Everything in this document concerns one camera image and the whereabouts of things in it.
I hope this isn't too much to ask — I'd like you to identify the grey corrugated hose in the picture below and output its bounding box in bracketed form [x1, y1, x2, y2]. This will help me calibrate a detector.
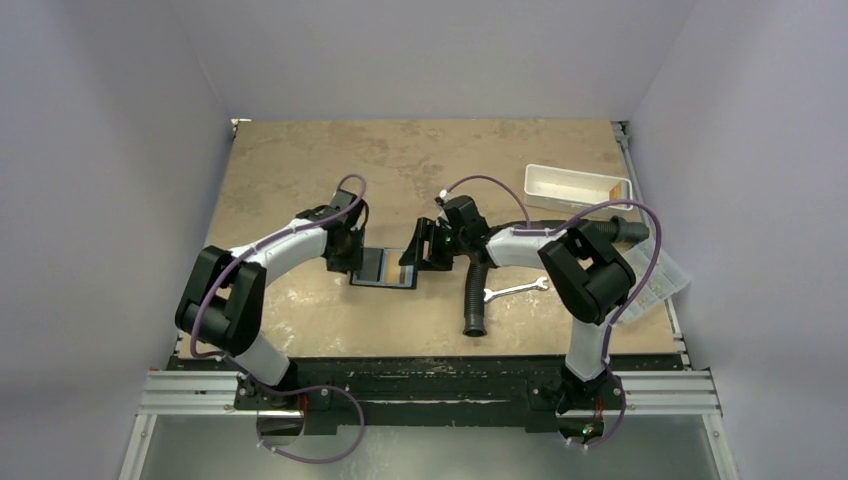
[462, 215, 652, 339]

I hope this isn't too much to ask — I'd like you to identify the white plastic tray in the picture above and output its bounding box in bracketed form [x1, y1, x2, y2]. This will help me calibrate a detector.
[523, 164, 634, 213]

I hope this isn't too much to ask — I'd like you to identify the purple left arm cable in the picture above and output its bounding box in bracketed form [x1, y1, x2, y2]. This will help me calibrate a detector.
[189, 174, 367, 465]

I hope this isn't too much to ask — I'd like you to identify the clear plastic organizer box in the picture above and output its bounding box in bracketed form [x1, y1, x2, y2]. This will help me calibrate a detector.
[618, 238, 691, 324]

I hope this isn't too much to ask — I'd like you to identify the black aluminium base frame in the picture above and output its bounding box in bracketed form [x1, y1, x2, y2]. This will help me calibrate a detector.
[135, 356, 723, 439]

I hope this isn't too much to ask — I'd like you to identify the silver open-end wrench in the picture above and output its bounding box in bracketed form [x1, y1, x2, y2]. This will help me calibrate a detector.
[483, 277, 549, 304]

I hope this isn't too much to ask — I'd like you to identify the gold credit card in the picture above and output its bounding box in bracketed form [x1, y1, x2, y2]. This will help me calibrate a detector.
[609, 179, 631, 200]
[383, 249, 415, 288]

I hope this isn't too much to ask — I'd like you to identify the black leather card holder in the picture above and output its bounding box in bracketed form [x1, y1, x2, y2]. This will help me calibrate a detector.
[349, 247, 418, 290]

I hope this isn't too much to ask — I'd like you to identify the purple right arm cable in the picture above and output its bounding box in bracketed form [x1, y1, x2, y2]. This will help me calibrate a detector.
[437, 175, 664, 452]

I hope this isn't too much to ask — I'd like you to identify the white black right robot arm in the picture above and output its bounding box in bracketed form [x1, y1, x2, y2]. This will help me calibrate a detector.
[399, 195, 650, 407]

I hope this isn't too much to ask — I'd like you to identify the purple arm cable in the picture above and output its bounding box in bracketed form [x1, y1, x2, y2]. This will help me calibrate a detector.
[189, 174, 367, 465]
[437, 175, 664, 452]

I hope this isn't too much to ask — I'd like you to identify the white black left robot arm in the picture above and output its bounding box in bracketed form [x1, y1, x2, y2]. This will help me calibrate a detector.
[175, 189, 369, 409]

